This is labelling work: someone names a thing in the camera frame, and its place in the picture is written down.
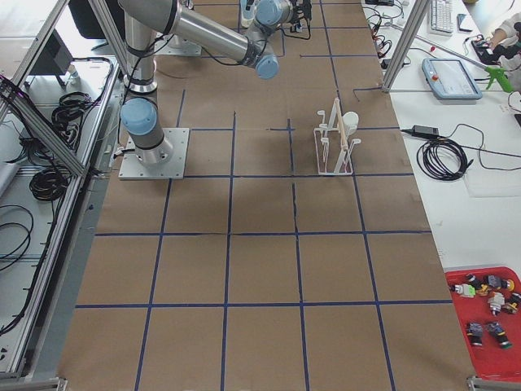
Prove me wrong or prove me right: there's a white keyboard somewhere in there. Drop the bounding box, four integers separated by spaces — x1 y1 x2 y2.
428 0 454 35

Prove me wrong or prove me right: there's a black power adapter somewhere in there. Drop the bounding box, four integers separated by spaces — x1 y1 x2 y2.
402 125 440 139

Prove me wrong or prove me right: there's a smartphone on table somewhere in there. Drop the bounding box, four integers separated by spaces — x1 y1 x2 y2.
456 13 473 33

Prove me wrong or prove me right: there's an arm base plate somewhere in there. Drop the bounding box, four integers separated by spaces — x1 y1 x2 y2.
154 34 202 57
118 128 190 180

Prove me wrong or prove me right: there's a white wire cup rack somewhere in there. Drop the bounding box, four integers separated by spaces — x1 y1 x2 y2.
313 98 361 176

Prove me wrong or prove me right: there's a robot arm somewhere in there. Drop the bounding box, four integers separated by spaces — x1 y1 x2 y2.
118 1 312 169

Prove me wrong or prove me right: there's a green handled grabber stick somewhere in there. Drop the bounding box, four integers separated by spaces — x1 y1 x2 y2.
415 35 514 93

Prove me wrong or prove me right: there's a black coiled cable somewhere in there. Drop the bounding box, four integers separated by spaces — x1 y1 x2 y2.
418 138 473 181

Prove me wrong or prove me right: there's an aluminium frame post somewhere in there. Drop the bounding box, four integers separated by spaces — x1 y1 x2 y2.
382 0 430 93

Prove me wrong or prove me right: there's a white plastic cup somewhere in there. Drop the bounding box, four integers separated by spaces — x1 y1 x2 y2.
342 112 359 137

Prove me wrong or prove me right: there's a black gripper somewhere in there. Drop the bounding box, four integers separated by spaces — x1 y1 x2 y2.
289 0 313 33

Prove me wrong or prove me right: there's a blue teach pendant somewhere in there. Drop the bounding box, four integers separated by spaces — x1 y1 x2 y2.
422 58 483 101

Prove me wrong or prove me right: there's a red parts tray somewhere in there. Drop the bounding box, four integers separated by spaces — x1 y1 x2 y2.
445 266 520 383

